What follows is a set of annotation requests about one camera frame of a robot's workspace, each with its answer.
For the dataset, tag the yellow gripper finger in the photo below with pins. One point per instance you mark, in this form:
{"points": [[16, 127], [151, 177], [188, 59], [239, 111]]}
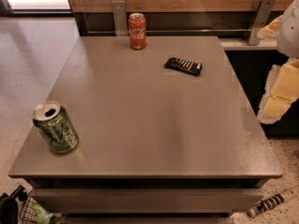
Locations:
{"points": [[270, 31], [281, 91]]}

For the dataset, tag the black rxbar chocolate bar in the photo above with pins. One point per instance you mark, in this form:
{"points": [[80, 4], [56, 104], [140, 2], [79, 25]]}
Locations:
{"points": [[184, 66]]}

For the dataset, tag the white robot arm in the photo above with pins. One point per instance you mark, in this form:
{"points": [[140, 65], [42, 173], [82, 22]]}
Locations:
{"points": [[288, 32]]}

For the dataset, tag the orange soda can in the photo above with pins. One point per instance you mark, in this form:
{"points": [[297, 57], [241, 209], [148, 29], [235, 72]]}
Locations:
{"points": [[137, 31]]}

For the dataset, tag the green soda can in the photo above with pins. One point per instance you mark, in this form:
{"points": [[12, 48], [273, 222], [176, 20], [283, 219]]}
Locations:
{"points": [[53, 123]]}

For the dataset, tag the black white tube on floor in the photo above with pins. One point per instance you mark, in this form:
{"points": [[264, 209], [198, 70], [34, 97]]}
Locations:
{"points": [[272, 202]]}

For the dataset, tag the grey table drawer front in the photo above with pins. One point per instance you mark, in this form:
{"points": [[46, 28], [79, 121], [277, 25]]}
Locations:
{"points": [[143, 201]]}

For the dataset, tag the green bag in basket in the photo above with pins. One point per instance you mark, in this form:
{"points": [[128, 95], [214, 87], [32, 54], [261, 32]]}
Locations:
{"points": [[44, 217]]}

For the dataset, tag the right metal bracket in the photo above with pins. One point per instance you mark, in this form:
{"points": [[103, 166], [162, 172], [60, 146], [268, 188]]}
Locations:
{"points": [[260, 19]]}

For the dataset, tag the metal bracket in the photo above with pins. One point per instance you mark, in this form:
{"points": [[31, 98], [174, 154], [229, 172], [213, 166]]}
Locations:
{"points": [[119, 16], [260, 19]]}

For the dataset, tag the left metal bracket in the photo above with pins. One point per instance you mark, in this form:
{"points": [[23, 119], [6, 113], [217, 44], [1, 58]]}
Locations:
{"points": [[119, 16]]}

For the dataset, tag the horizontal metal rail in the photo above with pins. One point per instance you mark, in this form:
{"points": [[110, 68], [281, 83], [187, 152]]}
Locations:
{"points": [[217, 32]]}

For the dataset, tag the black wire basket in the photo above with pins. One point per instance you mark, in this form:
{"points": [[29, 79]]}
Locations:
{"points": [[16, 208]]}

